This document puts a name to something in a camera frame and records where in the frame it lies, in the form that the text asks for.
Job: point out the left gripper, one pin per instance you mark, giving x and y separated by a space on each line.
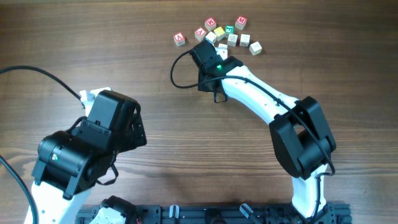
135 137

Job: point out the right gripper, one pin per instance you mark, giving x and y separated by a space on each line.
201 77

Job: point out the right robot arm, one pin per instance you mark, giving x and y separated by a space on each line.
300 134

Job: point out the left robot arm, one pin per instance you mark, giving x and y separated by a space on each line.
71 162

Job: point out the blue number 2 block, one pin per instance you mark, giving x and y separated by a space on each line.
211 37

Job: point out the red letter block near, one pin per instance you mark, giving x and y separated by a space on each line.
200 34

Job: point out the yellow top block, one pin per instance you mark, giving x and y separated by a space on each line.
220 33

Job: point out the red letter A block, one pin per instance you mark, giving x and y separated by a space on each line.
179 39

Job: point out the red letter M block left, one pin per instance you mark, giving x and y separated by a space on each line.
210 24

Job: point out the red letter m block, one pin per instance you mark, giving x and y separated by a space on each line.
210 24
241 22

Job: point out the plain picture block blue edge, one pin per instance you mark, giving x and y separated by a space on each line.
232 40

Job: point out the green top picture block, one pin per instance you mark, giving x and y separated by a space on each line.
228 30

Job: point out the plain picture block red edge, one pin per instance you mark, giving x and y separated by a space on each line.
244 40

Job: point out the red letter M block right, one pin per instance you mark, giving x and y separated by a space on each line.
241 22

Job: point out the plain globe picture block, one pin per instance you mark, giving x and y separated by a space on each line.
255 48

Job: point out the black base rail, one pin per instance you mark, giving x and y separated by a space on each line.
269 213

